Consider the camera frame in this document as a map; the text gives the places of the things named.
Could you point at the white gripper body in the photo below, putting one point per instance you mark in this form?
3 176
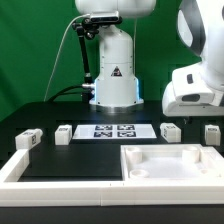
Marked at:
188 95

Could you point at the white square tabletop panel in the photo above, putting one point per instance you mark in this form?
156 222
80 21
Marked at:
170 162

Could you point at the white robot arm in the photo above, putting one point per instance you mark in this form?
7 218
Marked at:
200 25

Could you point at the white fiducial marker sheet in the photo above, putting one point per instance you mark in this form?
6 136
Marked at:
116 131

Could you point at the white U-shaped obstacle fence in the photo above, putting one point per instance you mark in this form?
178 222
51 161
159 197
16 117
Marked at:
13 192

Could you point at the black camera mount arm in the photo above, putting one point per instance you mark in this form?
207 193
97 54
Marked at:
84 50

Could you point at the grey camera on mount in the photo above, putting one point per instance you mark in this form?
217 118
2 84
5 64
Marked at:
100 17

